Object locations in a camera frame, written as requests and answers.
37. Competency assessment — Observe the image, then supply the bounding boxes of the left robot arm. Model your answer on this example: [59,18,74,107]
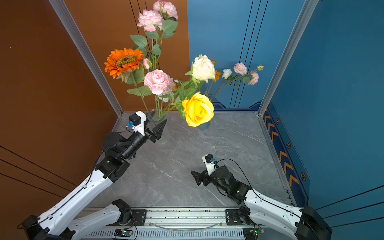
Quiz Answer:
[20,120,167,240]

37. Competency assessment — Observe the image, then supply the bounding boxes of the left green circuit board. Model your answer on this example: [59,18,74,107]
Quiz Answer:
[114,229,134,239]

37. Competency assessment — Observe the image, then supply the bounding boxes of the teal cylindrical vase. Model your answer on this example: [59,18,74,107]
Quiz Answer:
[198,121,211,130]

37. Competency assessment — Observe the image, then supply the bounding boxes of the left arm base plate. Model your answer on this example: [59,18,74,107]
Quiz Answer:
[117,209,147,226]

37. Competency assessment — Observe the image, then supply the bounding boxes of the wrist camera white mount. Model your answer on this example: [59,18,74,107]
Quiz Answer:
[202,154,217,176]
[127,111,147,136]

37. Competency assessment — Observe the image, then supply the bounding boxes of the cream flower stem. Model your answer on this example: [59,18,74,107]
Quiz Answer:
[167,55,216,112]

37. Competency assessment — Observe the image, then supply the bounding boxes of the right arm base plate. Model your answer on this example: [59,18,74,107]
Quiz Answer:
[225,208,263,227]

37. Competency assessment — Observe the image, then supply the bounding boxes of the left aluminium corner post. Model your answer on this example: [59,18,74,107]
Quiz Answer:
[49,0,124,117]

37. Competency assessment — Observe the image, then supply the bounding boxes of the orange gerbera flower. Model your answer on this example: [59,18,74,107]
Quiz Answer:
[104,47,154,113]

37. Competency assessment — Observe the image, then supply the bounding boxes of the clear glass cylinder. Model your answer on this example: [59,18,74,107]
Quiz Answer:
[147,109,170,145]

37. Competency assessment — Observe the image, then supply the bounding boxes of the large pink peony stem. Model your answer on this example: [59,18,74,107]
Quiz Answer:
[131,1,179,71]

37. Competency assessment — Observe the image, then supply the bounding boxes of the pink rose bud stem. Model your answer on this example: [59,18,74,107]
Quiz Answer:
[144,70,175,115]

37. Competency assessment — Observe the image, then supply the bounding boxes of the right aluminium corner post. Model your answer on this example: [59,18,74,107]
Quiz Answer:
[258,0,319,117]

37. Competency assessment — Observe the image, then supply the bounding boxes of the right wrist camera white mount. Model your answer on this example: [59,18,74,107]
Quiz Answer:
[202,154,217,176]

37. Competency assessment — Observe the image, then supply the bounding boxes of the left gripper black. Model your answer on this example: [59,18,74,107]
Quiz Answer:
[120,111,163,162]

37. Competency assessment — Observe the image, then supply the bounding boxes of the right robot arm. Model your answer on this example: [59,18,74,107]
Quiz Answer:
[191,166,333,240]

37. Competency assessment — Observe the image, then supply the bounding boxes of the aluminium corner post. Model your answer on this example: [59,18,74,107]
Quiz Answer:
[49,0,124,117]
[258,0,319,117]

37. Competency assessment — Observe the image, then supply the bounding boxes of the right circuit board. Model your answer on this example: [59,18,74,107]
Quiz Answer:
[243,228,265,240]

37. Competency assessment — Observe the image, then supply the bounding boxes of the aluminium front rail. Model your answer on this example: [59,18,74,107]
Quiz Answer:
[53,206,319,240]

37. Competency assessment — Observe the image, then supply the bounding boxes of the orange poppy flower stem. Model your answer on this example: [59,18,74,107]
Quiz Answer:
[173,55,221,98]

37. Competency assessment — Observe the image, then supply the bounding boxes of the pink rose flower stem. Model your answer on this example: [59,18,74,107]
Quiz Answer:
[210,62,265,101]

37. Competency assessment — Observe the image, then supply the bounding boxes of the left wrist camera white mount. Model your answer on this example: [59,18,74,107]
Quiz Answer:
[127,111,147,136]

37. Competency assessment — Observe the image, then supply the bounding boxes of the white rose flower stem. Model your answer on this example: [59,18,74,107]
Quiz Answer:
[213,69,232,98]

